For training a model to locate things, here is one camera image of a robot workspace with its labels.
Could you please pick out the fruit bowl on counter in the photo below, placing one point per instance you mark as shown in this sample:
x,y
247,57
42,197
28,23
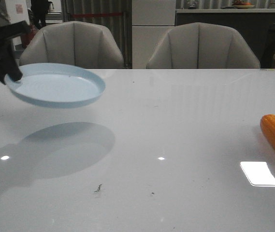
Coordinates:
x,y
240,4

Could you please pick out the red barrier belt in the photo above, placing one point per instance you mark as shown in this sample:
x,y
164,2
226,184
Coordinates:
x,y
96,15

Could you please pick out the left grey upholstered chair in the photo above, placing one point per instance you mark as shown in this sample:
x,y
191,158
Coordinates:
x,y
86,45

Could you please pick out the dark counter with light top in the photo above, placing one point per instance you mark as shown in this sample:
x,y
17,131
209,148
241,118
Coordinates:
x,y
252,24

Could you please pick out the person in dark clothes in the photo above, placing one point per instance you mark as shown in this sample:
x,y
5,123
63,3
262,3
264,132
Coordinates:
x,y
40,10

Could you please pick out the white cabinet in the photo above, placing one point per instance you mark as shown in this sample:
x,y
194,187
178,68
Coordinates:
x,y
150,19

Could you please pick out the pink wall notice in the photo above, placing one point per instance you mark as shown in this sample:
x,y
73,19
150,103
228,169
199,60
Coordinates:
x,y
19,8

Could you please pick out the light blue round plate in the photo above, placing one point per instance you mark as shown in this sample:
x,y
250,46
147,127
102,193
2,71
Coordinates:
x,y
56,85

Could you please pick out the grey upholstered chair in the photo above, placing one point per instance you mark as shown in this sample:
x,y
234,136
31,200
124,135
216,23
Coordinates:
x,y
202,46
86,45

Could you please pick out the right grey upholstered chair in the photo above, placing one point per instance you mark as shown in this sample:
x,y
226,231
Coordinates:
x,y
202,46

